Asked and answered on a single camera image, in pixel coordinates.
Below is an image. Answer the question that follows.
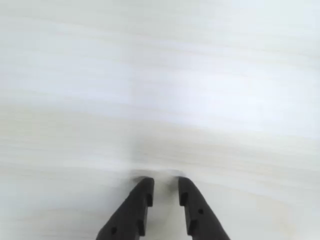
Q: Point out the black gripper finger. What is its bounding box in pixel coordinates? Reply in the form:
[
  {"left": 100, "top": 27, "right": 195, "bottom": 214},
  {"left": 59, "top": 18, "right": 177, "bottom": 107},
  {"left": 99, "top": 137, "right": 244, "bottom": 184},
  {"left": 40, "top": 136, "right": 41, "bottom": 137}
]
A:
[
  {"left": 95, "top": 176, "right": 155, "bottom": 240},
  {"left": 177, "top": 176, "right": 231, "bottom": 240}
]

